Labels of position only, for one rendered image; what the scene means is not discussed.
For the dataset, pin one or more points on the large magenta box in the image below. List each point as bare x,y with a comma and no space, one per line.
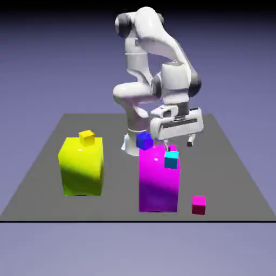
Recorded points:
158,183

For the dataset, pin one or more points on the small blue cube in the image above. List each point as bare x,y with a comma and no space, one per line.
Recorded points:
144,141

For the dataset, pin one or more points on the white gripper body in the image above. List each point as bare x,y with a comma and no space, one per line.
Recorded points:
176,128

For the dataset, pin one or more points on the small pink cube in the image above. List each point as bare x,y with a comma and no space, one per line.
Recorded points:
198,205

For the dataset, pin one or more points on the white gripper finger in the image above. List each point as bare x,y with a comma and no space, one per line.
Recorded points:
190,140
166,145

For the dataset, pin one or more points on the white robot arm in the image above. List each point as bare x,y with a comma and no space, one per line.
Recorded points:
148,43

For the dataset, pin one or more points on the small cyan cube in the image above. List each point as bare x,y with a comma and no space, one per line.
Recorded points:
171,160

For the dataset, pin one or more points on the small yellow cube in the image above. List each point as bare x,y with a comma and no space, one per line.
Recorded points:
86,137

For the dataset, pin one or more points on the large yellow box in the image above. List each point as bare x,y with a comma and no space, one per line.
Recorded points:
80,167

